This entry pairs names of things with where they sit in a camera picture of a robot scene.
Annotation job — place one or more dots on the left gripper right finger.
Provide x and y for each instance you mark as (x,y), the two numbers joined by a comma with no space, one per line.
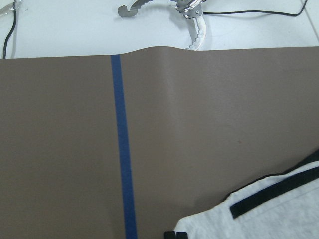
(181,235)

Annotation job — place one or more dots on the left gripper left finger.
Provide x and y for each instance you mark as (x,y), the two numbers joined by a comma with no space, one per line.
(169,235)

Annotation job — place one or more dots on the metal serrated clamp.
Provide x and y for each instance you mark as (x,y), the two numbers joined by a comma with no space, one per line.
(189,9)

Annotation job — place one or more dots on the grey cartoon print t-shirt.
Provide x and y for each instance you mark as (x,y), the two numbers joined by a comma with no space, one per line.
(275,206)

